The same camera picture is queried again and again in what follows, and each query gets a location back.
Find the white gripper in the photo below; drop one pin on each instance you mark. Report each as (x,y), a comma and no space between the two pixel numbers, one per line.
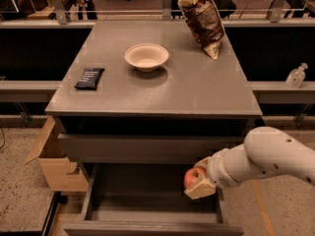
(219,169)

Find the red apple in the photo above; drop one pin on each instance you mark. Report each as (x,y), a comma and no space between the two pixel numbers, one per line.
(192,175)

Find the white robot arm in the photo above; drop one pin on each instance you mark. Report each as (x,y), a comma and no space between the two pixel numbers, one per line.
(266,152)

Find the open grey middle drawer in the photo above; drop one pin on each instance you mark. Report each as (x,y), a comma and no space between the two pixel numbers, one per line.
(147,200)

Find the grey drawer cabinet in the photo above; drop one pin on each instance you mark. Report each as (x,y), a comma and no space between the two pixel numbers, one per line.
(189,95)

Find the closed grey top drawer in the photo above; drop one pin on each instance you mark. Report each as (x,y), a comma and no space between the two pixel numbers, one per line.
(142,149)

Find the clear sanitizer pump bottle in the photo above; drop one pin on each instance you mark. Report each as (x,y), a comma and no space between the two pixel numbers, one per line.
(296,76)

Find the white paper bowl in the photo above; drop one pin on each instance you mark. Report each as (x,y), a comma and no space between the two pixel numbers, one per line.
(146,57)

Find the cardboard box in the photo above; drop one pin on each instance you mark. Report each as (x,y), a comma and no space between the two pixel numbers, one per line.
(60,173)

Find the dark blue snack packet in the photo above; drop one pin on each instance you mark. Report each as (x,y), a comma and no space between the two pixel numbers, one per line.
(89,78)

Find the brown chip bag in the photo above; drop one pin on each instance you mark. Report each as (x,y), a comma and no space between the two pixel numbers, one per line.
(203,19)

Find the metal railing frame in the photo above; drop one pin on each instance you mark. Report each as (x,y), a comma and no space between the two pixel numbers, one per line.
(72,14)

